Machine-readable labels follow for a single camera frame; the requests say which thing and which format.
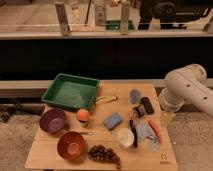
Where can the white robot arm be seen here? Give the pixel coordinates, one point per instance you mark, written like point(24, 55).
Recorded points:
point(186, 85)

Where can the green plastic tray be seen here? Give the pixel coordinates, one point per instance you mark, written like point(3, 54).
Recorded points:
point(71, 92)

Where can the distant green tray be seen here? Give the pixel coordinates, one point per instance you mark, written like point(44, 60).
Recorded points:
point(115, 25)

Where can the gold spoon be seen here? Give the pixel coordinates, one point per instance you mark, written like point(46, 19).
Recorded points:
point(106, 99)

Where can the blue round object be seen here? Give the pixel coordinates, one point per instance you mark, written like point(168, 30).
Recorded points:
point(134, 96)

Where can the blue sponge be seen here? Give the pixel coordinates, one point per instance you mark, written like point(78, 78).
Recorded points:
point(112, 121)

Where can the orange fruit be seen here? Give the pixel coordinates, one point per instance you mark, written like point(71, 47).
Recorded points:
point(83, 115)

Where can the black rectangular block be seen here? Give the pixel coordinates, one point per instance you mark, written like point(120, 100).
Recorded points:
point(147, 105)

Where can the wooden board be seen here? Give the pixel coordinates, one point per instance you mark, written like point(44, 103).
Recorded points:
point(43, 153)

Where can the silver spoon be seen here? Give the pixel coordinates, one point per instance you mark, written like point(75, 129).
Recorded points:
point(86, 133)

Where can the white cup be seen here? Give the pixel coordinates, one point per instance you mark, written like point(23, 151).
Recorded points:
point(125, 137)

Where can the orange carrot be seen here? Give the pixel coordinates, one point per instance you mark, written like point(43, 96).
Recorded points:
point(155, 129)

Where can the purple bowl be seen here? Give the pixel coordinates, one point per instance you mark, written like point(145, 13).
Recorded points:
point(53, 120)

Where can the bunch of dark grapes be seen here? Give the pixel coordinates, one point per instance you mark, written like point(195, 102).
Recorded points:
point(99, 153)

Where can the orange bowl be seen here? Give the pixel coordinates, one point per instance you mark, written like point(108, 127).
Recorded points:
point(71, 145)

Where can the black handled brush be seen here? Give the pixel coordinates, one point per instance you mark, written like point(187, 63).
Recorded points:
point(136, 113)

